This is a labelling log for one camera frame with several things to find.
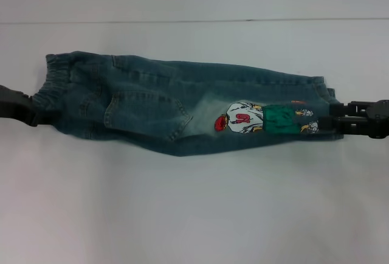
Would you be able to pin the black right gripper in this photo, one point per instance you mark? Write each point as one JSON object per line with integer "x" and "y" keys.
{"x": 377, "y": 118}

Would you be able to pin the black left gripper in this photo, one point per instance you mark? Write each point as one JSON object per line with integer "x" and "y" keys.
{"x": 13, "y": 102}

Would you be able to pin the blue denim shorts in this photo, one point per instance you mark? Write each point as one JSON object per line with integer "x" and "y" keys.
{"x": 152, "y": 109}

